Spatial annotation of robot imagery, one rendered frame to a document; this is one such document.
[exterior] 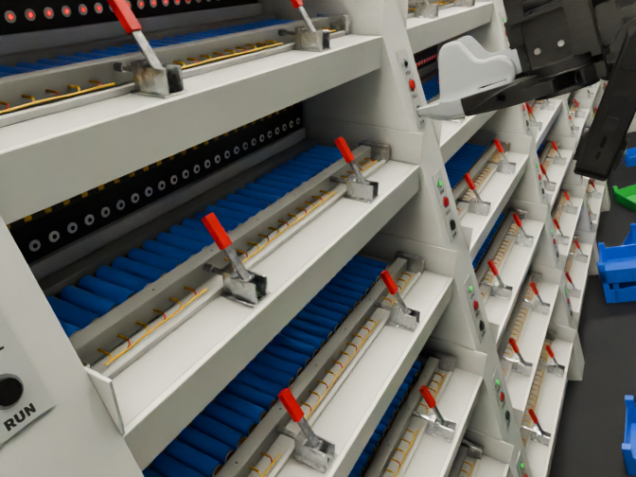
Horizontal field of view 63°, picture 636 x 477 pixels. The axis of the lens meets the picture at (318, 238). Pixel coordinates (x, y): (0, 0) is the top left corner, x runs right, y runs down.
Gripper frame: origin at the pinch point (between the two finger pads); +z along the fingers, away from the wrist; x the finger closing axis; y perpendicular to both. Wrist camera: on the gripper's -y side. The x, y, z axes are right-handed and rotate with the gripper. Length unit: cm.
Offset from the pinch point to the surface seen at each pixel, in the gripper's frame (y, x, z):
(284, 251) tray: -9.0, 3.2, 20.0
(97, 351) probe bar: -6.7, 25.6, 22.8
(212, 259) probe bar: -5.8, 11.1, 22.4
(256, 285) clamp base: -9.0, 11.5, 17.7
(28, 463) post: -7.8, 35.7, 16.2
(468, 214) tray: -29, -56, 21
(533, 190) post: -41, -100, 18
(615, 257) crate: -96, -167, 12
